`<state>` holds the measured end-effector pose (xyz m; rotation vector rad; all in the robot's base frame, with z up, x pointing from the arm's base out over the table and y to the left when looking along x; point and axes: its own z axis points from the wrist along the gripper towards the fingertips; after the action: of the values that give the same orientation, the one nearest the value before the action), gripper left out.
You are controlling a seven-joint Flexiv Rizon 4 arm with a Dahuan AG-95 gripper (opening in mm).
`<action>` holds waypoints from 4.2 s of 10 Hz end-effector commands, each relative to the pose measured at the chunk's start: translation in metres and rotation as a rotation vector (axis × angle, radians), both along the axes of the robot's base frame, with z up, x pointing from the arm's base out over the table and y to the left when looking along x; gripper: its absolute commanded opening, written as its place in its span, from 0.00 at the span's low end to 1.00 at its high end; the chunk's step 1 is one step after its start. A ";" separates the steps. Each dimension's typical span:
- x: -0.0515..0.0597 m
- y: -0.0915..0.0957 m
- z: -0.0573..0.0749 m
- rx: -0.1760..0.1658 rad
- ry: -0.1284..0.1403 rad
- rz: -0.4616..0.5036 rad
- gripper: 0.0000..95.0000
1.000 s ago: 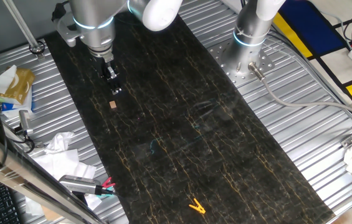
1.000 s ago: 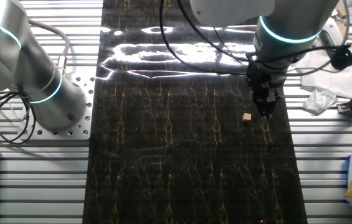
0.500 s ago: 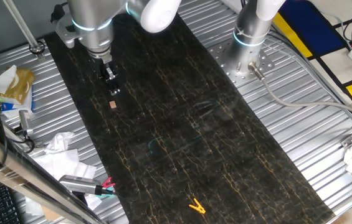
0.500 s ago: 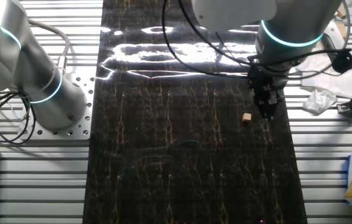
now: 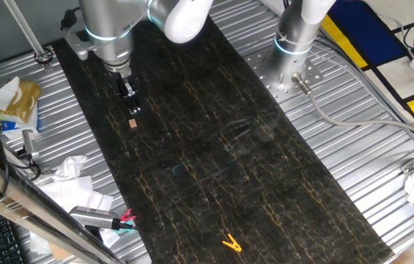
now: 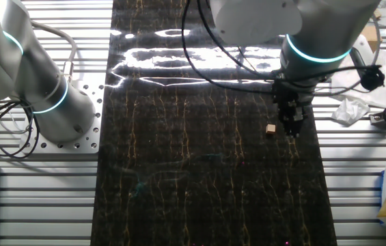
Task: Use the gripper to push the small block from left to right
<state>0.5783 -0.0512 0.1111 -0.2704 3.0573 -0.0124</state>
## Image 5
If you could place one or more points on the gold tissue box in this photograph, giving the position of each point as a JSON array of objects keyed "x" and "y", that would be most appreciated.
[{"x": 21, "y": 100}]

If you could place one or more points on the flat white tissue sheets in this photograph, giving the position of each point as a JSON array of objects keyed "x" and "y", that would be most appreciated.
[{"x": 71, "y": 194}]

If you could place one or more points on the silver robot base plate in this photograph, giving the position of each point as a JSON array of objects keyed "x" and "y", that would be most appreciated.
[{"x": 314, "y": 75}]

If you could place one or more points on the red plastic clothespin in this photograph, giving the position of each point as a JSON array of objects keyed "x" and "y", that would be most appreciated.
[{"x": 128, "y": 214}]

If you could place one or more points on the crumpled white tissue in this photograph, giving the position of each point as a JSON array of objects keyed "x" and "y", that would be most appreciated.
[{"x": 69, "y": 168}]

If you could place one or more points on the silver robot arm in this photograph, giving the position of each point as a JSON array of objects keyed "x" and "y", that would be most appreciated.
[{"x": 107, "y": 22}]

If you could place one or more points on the white pulled tissue sheet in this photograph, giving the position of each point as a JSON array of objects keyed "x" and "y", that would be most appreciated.
[{"x": 5, "y": 93}]

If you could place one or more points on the teal plastic clothespin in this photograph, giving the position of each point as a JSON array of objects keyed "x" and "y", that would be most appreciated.
[{"x": 126, "y": 224}]

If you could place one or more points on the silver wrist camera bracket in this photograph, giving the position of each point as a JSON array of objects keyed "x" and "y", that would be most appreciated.
[{"x": 82, "y": 45}]

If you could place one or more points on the small wooden block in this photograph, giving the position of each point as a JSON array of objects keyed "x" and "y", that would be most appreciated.
[{"x": 132, "y": 123}]

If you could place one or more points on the colour block pattern cloth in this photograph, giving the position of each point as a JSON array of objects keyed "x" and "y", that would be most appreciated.
[{"x": 375, "y": 40}]

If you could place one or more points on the yellow plastic clothespin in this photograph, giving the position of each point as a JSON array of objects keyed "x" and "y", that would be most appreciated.
[{"x": 232, "y": 243}]

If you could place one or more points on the aluminium frame bar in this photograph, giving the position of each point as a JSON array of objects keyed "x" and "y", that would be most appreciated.
[{"x": 27, "y": 205}]

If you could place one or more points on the small silver camera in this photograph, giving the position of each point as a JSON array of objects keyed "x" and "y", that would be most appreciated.
[{"x": 29, "y": 143}]

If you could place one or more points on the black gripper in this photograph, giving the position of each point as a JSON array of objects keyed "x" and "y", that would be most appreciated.
[{"x": 126, "y": 86}]

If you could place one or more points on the large wooden cube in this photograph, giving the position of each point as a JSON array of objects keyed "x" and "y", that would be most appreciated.
[{"x": 60, "y": 253}]

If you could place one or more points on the blue white tissue pack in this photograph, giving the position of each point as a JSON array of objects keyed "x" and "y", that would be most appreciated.
[{"x": 16, "y": 126}]

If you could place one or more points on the black marble pattern mat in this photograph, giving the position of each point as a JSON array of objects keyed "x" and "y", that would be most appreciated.
[{"x": 228, "y": 183}]

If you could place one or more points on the metal tripod pole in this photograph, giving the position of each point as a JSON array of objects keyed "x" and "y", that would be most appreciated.
[{"x": 25, "y": 27}]

